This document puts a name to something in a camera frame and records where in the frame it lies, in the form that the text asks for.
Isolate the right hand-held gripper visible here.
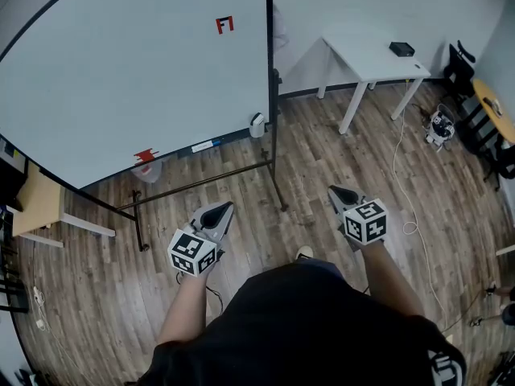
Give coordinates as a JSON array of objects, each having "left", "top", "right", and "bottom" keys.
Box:
[{"left": 327, "top": 185, "right": 389, "bottom": 253}]

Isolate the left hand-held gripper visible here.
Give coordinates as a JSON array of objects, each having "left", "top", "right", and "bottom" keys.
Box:
[{"left": 167, "top": 201, "right": 235, "bottom": 278}]

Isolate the person's left forearm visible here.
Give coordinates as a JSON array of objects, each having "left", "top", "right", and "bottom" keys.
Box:
[{"left": 155, "top": 270, "right": 211, "bottom": 346}]

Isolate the person's right forearm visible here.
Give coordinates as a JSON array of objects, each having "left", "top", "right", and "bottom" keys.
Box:
[{"left": 359, "top": 240, "right": 426, "bottom": 320}]

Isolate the black metal whiteboard stand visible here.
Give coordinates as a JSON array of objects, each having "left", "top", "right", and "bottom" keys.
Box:
[{"left": 78, "top": 67, "right": 290, "bottom": 253}]

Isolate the small black box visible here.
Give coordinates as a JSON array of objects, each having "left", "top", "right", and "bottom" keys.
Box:
[{"left": 389, "top": 41, "right": 416, "bottom": 59}]

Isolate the large white whiteboard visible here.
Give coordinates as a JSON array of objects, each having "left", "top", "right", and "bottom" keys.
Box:
[{"left": 0, "top": 0, "right": 275, "bottom": 191}]

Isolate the white marker pen blue cap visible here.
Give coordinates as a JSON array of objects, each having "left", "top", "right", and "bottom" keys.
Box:
[{"left": 191, "top": 138, "right": 222, "bottom": 154}]

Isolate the clear plastic bag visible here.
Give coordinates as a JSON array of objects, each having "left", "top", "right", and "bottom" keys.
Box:
[{"left": 130, "top": 158, "right": 163, "bottom": 184}]

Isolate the small white floor robot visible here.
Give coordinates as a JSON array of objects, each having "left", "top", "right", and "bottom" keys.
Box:
[{"left": 424, "top": 102, "right": 457, "bottom": 152}]

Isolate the person's black shirt torso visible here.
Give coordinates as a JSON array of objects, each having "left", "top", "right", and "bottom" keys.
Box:
[{"left": 135, "top": 258, "right": 468, "bottom": 386}]

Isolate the white rectangular table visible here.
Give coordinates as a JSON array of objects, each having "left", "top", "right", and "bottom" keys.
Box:
[{"left": 315, "top": 33, "right": 432, "bottom": 135}]

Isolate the black office chair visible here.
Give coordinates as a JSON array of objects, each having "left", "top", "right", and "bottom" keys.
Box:
[{"left": 443, "top": 39, "right": 477, "bottom": 101}]

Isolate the round wooden table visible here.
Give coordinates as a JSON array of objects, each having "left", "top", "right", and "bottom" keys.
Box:
[{"left": 472, "top": 78, "right": 515, "bottom": 145}]

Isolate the light wooden desk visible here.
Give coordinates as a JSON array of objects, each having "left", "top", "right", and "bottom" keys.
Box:
[{"left": 10, "top": 161, "right": 117, "bottom": 249}]

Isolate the black shelf unit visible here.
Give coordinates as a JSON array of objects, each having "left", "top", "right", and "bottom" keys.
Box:
[{"left": 0, "top": 133, "right": 29, "bottom": 213}]

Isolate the long white cable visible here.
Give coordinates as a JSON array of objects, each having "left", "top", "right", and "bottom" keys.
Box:
[{"left": 391, "top": 79, "right": 448, "bottom": 321}]

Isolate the black stool frame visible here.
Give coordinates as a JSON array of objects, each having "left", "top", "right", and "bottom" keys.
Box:
[{"left": 456, "top": 94, "right": 515, "bottom": 181}]

